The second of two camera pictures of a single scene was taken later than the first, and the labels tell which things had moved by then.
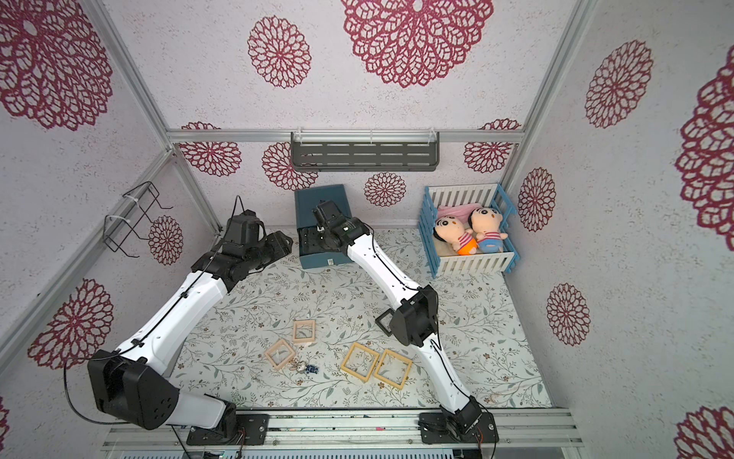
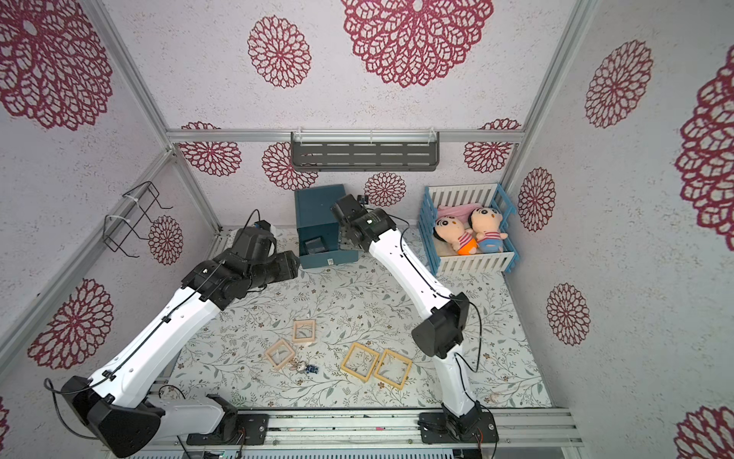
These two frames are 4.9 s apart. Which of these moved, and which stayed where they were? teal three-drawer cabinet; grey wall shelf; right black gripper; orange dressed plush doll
Moved: right black gripper
Stayed: orange dressed plush doll; grey wall shelf; teal three-drawer cabinet
